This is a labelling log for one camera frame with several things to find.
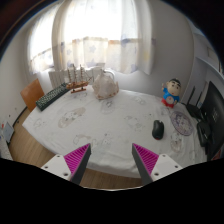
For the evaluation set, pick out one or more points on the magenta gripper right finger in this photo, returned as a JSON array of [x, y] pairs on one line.
[[152, 166]]

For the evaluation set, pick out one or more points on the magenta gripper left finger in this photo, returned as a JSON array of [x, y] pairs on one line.
[[70, 167]]

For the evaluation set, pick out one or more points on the black computer mouse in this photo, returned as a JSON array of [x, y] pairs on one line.
[[158, 129]]

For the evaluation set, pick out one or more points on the round patterned mouse pad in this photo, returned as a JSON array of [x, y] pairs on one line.
[[181, 123]]

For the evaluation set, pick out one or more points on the white printed tablecloth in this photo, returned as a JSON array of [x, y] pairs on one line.
[[111, 126]]

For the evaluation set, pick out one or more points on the dark mechanical keyboard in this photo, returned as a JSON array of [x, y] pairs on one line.
[[51, 97]]

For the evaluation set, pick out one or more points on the black wifi router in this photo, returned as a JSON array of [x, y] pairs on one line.
[[193, 110]]

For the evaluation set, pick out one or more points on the cartoon boy figurine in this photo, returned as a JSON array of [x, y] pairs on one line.
[[171, 91]]

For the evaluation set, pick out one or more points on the wooden model sailing ship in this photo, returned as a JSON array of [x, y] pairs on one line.
[[77, 81]]

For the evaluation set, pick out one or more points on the black computer monitor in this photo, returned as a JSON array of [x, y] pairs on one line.
[[213, 112]]

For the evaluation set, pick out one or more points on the orange wooden chair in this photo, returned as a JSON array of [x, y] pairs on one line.
[[31, 94]]

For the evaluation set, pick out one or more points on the translucent plastic bag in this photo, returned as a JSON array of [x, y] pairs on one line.
[[104, 86]]

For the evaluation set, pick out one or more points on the white radiator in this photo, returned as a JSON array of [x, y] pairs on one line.
[[63, 76]]

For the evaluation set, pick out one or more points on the sheer white curtain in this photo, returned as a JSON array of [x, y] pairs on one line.
[[115, 34]]

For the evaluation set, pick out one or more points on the white wall shelf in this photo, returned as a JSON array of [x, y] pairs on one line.
[[206, 53]]

